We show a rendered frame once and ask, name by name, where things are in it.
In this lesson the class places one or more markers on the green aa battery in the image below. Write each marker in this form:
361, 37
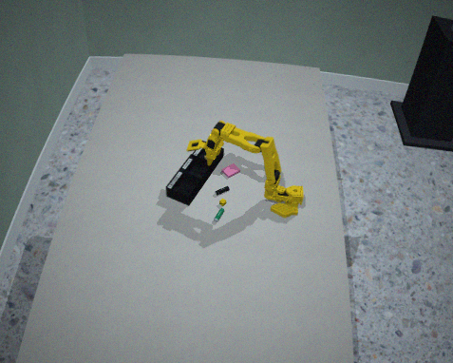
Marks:
220, 212

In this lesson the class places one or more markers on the pink flat pad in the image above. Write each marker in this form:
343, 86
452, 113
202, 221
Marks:
230, 170

